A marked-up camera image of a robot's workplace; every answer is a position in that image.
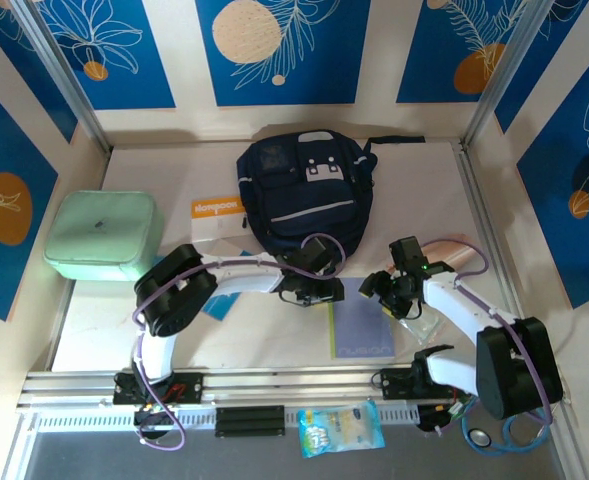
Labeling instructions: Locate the blue white snack packet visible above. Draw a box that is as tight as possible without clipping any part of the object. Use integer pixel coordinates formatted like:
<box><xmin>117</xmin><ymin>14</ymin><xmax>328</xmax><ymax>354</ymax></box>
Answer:
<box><xmin>297</xmin><ymin>399</ymin><xmax>386</xmax><ymax>459</ymax></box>

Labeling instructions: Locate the blue white notebook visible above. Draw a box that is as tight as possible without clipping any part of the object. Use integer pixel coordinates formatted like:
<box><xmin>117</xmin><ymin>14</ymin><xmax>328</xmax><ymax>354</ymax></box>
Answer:
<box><xmin>202</xmin><ymin>293</ymin><xmax>241</xmax><ymax>322</ymax></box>

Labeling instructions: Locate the white slotted cable duct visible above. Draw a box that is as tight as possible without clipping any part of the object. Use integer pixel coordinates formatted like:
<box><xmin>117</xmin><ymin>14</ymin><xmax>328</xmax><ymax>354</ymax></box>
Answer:
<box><xmin>33</xmin><ymin>403</ymin><xmax>420</xmax><ymax>432</ymax></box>

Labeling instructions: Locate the grey metal shelf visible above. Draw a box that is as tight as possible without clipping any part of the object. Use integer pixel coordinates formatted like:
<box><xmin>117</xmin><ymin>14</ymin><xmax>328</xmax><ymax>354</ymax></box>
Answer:
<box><xmin>21</xmin><ymin>427</ymin><xmax>575</xmax><ymax>480</ymax></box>

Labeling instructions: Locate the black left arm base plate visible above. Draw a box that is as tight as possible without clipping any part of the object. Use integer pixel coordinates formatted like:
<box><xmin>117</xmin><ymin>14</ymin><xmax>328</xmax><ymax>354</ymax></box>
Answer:
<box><xmin>112</xmin><ymin>369</ymin><xmax>205</xmax><ymax>405</ymax></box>

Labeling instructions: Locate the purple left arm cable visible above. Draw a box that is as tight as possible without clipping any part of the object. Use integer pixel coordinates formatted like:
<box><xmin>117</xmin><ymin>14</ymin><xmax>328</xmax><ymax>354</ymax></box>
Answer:
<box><xmin>132</xmin><ymin>232</ymin><xmax>346</xmax><ymax>452</ymax></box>

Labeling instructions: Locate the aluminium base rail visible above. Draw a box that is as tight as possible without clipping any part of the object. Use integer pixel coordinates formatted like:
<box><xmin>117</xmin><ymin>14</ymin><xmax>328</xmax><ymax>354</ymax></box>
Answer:
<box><xmin>16</xmin><ymin>362</ymin><xmax>573</xmax><ymax>409</ymax></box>

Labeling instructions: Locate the aluminium frame post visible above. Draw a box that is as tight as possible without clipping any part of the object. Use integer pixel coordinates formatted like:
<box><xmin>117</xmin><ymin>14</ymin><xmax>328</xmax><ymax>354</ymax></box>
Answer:
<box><xmin>11</xmin><ymin>0</ymin><xmax>113</xmax><ymax>154</ymax></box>
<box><xmin>463</xmin><ymin>0</ymin><xmax>558</xmax><ymax>146</ymax></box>

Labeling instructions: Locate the blue stethoscope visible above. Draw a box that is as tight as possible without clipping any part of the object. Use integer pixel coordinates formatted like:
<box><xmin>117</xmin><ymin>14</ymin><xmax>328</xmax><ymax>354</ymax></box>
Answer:
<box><xmin>461</xmin><ymin>394</ymin><xmax>550</xmax><ymax>457</ymax></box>

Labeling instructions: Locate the purple notebook green spine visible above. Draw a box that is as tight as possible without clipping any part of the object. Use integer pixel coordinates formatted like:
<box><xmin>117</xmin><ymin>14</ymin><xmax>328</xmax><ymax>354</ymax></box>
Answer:
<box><xmin>328</xmin><ymin>292</ymin><xmax>397</xmax><ymax>359</ymax></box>

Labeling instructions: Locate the black ribbed block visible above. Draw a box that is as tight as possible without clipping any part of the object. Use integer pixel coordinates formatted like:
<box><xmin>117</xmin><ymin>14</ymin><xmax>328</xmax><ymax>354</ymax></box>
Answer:
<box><xmin>215</xmin><ymin>405</ymin><xmax>286</xmax><ymax>439</ymax></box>

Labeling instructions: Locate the aluminium side rail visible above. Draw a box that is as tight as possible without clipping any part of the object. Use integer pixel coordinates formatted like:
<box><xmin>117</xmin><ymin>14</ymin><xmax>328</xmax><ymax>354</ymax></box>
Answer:
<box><xmin>451</xmin><ymin>142</ymin><xmax>538</xmax><ymax>359</ymax></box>

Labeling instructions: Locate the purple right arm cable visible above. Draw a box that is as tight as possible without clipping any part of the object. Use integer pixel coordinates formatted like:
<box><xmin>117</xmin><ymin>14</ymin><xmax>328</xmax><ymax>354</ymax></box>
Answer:
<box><xmin>421</xmin><ymin>239</ymin><xmax>555</xmax><ymax>426</ymax></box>

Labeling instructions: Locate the navy blue student backpack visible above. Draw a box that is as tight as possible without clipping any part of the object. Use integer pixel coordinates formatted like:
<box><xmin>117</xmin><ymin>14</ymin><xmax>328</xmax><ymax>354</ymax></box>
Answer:
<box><xmin>236</xmin><ymin>128</ymin><xmax>428</xmax><ymax>266</ymax></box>

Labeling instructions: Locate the mint green lunch box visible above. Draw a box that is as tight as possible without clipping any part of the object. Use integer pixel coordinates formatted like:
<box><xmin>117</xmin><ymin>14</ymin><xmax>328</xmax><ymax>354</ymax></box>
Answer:
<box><xmin>42</xmin><ymin>189</ymin><xmax>165</xmax><ymax>282</ymax></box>

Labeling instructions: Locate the orange and white box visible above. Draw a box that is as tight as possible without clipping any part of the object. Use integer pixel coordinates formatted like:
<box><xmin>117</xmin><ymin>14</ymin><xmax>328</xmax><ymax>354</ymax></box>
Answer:
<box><xmin>191</xmin><ymin>196</ymin><xmax>249</xmax><ymax>245</ymax></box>

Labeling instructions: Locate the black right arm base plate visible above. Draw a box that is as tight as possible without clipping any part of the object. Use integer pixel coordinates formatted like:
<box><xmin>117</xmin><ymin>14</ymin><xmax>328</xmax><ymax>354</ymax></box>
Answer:
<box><xmin>379</xmin><ymin>366</ymin><xmax>470</xmax><ymax>401</ymax></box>

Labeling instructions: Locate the clear plastic bag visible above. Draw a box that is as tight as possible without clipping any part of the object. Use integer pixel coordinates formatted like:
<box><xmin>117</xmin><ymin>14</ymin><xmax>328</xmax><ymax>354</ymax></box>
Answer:
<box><xmin>396</xmin><ymin>312</ymin><xmax>445</xmax><ymax>346</ymax></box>

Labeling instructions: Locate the blue floral wall panel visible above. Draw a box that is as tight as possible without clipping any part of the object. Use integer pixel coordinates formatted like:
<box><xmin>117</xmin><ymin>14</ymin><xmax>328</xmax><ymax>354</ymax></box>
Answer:
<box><xmin>195</xmin><ymin>0</ymin><xmax>373</xmax><ymax>107</ymax></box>
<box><xmin>396</xmin><ymin>0</ymin><xmax>589</xmax><ymax>105</ymax></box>
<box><xmin>38</xmin><ymin>0</ymin><xmax>177</xmax><ymax>111</ymax></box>
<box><xmin>516</xmin><ymin>34</ymin><xmax>589</xmax><ymax>309</ymax></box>
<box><xmin>0</xmin><ymin>72</ymin><xmax>60</xmax><ymax>321</ymax></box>

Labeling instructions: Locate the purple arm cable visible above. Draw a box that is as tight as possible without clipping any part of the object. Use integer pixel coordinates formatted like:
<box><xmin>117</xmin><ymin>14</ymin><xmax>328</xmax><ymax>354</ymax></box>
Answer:
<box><xmin>132</xmin><ymin>232</ymin><xmax>346</xmax><ymax>452</ymax></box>
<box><xmin>421</xmin><ymin>239</ymin><xmax>555</xmax><ymax>426</ymax></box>

